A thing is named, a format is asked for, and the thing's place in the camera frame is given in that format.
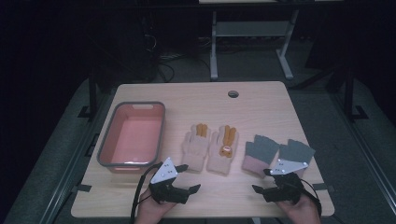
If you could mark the beige glove with bear face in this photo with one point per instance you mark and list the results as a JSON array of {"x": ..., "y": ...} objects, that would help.
[{"x": 221, "y": 161}]

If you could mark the grey metal rail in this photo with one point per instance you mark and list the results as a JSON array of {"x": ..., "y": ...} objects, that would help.
[
  {"x": 370, "y": 161},
  {"x": 68, "y": 174}
]

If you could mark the person's left hand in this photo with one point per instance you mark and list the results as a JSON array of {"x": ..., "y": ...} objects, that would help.
[{"x": 149, "y": 211}]

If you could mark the grey pink fingerless glove with label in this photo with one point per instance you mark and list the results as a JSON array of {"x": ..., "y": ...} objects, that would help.
[{"x": 297, "y": 151}]

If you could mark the grey metal desk frame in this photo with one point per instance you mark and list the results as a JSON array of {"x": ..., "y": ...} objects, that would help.
[{"x": 249, "y": 28}]

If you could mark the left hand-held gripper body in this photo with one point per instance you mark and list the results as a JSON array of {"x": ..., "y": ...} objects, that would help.
[{"x": 163, "y": 174}]

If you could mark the grey and pink fingerless glove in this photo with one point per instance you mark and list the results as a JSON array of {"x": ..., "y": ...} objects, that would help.
[{"x": 260, "y": 149}]

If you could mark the pink basin with grey rim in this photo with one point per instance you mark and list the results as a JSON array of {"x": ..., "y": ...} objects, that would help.
[{"x": 135, "y": 140}]

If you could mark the beige glove with orange fingers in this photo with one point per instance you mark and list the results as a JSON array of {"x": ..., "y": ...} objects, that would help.
[{"x": 194, "y": 149}]

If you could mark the black metal stand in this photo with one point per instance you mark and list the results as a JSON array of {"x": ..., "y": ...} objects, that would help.
[
  {"x": 92, "y": 93},
  {"x": 349, "y": 93}
]

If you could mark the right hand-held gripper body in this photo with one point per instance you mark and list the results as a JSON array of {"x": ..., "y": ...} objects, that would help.
[{"x": 288, "y": 166}]

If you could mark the person's right hand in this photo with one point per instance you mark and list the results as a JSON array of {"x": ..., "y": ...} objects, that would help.
[{"x": 303, "y": 211}]

